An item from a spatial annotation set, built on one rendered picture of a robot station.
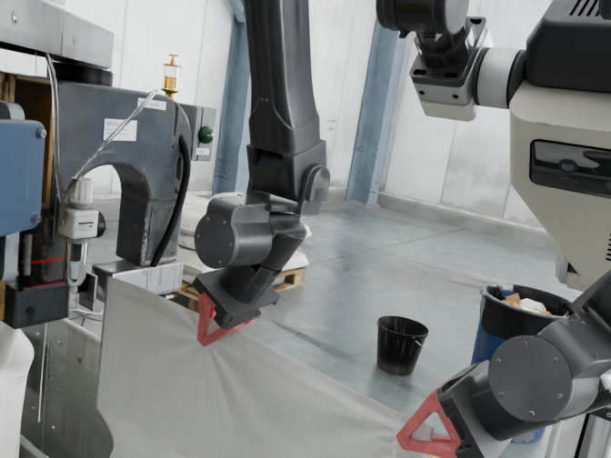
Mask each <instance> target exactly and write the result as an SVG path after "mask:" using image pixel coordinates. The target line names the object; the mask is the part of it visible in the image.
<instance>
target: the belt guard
mask: <svg viewBox="0 0 611 458"><path fill-rule="evenodd" d="M113 46H114V33H112V32H110V31H108V30H106V29H104V28H103V27H101V26H99V25H96V24H93V23H91V22H89V21H87V20H85V19H84V18H82V17H80V16H77V15H74V14H72V13H70V12H68V11H66V10H65V9H63V8H60V7H58V6H56V5H53V4H51V3H49V2H47V1H46V0H0V49H4V50H8V51H13V52H17V53H22V54H27V55H35V50H36V56H40V57H44V58H45V55H44V53H43V52H45V53H49V54H50V56H51V59H52V55H54V56H53V59H54V61H56V62H59V63H66V64H71V65H82V66H88V67H93V68H98V69H104V70H108V68H110V69H111V68H112V57H113Z"/></svg>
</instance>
